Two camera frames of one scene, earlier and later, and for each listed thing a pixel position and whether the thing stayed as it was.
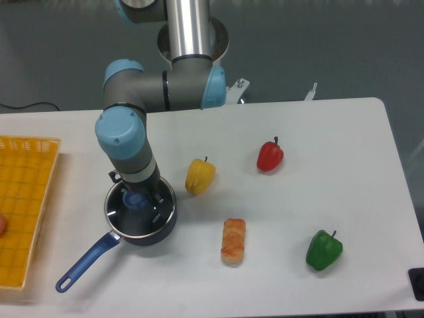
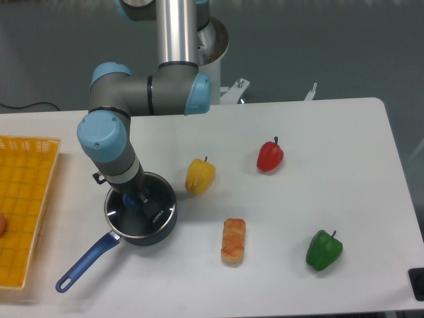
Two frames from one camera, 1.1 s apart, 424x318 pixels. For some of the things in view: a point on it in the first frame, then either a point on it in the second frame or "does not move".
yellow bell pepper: [200, 176] does not move
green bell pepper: [324, 250] does not move
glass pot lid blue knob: [132, 212] does not move
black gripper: [149, 188] → [136, 186]
